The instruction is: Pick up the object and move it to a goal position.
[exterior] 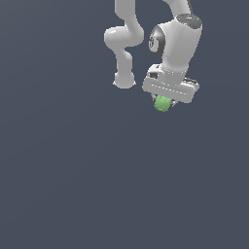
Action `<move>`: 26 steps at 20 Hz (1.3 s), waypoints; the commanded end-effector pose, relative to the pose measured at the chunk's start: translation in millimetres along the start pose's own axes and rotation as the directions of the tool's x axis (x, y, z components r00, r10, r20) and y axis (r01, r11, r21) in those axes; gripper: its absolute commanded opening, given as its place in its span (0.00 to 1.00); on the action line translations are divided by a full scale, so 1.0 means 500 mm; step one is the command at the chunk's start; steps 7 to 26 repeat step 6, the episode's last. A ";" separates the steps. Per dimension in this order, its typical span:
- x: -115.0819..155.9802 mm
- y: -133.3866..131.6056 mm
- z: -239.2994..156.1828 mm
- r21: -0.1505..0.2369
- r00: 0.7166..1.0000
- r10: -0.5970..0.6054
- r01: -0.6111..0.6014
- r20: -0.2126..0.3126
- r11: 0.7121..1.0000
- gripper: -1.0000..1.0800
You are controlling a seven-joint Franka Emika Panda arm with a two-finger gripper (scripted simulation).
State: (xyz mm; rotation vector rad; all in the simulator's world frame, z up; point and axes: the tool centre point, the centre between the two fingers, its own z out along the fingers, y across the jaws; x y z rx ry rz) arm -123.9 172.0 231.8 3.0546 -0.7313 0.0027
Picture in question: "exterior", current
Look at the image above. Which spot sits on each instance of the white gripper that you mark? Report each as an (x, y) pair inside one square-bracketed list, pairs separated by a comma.
[(170, 87)]

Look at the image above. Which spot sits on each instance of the green block object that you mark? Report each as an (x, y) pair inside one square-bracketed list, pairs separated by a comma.
[(161, 103)]

